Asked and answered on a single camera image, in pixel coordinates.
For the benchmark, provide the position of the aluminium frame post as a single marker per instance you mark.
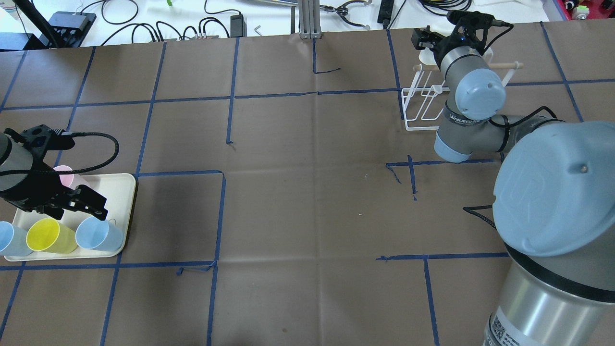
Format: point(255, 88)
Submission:
point(309, 19)

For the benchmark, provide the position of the yellow plastic cup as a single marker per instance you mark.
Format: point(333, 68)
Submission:
point(51, 236)

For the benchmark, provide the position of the pink plastic cup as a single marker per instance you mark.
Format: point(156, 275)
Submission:
point(72, 180)

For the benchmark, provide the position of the light blue plastic cup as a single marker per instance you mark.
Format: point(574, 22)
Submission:
point(94, 234)

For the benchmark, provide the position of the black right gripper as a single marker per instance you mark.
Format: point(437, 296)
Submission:
point(445, 43)

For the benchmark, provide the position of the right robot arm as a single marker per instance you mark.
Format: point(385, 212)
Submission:
point(553, 199)

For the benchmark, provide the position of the white plastic cup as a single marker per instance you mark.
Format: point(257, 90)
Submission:
point(427, 57)

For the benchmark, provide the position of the white wire cup rack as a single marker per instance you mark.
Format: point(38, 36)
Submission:
point(423, 103)

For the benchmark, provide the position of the black power adapter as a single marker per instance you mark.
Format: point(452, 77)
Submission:
point(237, 26)

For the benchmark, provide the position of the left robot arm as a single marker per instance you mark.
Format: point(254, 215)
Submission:
point(17, 162)

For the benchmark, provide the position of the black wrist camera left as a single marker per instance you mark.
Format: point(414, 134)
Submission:
point(41, 138)

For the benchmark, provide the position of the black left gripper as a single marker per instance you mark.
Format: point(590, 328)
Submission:
point(25, 188)

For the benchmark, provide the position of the red parts tray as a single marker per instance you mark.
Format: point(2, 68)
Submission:
point(587, 9)

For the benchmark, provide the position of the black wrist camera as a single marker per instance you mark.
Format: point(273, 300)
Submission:
point(471, 28)
point(41, 138)

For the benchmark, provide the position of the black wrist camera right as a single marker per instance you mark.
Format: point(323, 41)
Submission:
point(471, 28)

